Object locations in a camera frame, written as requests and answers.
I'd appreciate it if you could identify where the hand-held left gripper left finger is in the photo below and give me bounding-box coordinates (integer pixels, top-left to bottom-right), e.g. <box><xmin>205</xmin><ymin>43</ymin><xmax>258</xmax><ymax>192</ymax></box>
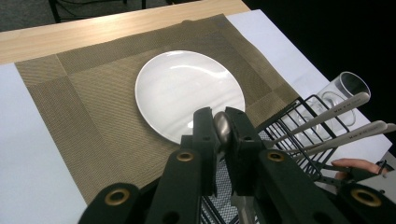
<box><xmin>180</xmin><ymin>106</ymin><xmax>219</xmax><ymax>197</ymax></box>

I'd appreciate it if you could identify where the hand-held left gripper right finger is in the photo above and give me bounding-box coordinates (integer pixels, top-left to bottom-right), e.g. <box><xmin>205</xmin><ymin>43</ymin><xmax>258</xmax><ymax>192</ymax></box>
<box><xmin>224</xmin><ymin>106</ymin><xmax>266</xmax><ymax>198</ymax></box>

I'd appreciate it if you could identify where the white round plate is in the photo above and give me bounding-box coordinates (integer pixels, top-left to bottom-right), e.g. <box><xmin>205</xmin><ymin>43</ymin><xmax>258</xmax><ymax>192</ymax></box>
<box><xmin>134</xmin><ymin>49</ymin><xmax>247</xmax><ymax>145</ymax></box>

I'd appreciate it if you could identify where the black wire cutlery basket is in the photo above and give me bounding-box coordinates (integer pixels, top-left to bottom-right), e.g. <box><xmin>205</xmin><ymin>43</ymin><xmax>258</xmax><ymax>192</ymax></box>
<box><xmin>199</xmin><ymin>95</ymin><xmax>353</xmax><ymax>224</ymax></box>

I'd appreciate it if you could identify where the silver spoon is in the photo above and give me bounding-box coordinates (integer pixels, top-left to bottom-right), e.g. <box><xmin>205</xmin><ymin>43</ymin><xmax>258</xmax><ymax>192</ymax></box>
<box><xmin>274</xmin><ymin>91</ymin><xmax>372</xmax><ymax>145</ymax></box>

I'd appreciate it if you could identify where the steel cutlery piece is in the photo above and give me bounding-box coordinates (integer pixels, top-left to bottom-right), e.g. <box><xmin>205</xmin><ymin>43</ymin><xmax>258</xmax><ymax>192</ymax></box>
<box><xmin>286</xmin><ymin>120</ymin><xmax>389</xmax><ymax>157</ymax></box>

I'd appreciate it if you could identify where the clear drinking glass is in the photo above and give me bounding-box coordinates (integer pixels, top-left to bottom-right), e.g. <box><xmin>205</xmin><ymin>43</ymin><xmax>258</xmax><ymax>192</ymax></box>
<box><xmin>298</xmin><ymin>71</ymin><xmax>372</xmax><ymax>144</ymax></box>

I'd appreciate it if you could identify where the brown woven placemat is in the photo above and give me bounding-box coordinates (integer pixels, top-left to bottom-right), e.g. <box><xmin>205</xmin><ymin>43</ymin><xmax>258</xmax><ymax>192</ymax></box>
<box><xmin>14</xmin><ymin>13</ymin><xmax>300</xmax><ymax>204</ymax></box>

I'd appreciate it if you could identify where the black curtain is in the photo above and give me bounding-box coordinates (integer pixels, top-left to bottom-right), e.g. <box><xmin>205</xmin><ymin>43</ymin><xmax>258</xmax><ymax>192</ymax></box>
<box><xmin>242</xmin><ymin>0</ymin><xmax>396</xmax><ymax>125</ymax></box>

